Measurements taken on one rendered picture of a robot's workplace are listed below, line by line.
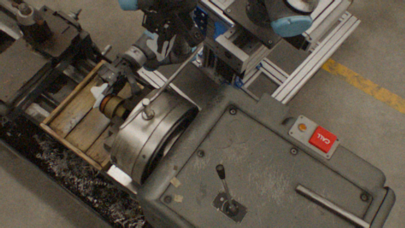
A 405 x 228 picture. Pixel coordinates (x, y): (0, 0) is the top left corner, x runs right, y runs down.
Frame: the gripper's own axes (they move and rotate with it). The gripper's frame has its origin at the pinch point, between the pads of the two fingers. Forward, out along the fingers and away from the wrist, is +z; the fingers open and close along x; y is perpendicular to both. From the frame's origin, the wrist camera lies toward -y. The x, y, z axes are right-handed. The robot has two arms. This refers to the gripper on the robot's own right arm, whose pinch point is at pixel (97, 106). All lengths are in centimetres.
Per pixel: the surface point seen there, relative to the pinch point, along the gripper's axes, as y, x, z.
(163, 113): -23.6, 16.0, -6.3
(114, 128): -11.3, 4.3, 3.6
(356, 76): -77, -109, -142
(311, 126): -61, 18, -28
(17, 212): 40, -108, 53
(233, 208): -56, 20, 5
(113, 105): -5.5, 4.1, -2.5
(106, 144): -13.2, 5.8, 9.3
